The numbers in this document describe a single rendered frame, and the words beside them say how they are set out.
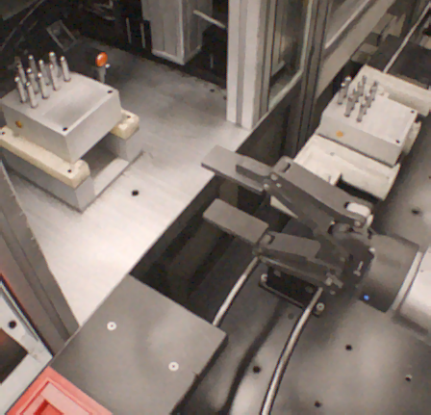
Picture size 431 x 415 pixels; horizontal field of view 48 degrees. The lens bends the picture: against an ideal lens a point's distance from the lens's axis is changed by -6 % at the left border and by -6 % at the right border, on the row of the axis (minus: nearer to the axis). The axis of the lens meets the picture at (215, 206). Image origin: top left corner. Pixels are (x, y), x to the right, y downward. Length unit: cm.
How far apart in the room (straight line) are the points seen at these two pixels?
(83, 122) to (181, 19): 27
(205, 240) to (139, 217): 42
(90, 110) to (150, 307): 24
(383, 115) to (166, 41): 36
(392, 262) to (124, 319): 29
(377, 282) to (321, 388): 34
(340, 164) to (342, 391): 34
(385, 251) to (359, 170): 30
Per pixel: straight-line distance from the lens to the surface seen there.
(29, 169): 70
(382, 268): 48
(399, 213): 100
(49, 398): 50
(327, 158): 77
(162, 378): 54
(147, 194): 67
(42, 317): 51
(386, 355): 84
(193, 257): 103
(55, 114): 63
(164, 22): 83
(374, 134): 75
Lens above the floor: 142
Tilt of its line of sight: 51 degrees down
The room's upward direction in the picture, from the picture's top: straight up
